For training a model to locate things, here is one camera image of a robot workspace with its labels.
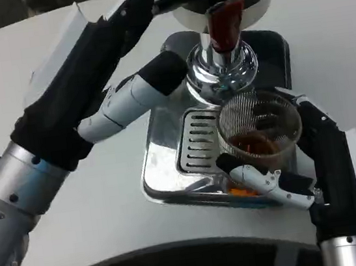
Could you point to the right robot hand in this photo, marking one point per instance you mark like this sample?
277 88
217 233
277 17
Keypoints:
333 168

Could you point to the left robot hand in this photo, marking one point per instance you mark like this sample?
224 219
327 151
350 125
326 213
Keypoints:
70 88

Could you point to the clear ribbed glass cup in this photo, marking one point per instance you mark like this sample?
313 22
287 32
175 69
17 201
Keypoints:
244 114

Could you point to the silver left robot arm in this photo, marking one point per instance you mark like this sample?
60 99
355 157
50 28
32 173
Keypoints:
15 193

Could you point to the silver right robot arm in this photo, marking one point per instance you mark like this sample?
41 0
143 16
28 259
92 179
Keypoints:
348 253

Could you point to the steel drip tray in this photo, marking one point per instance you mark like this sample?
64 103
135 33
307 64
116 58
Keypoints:
162 161

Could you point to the steel slotted drain grid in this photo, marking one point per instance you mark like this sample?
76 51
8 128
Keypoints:
195 140

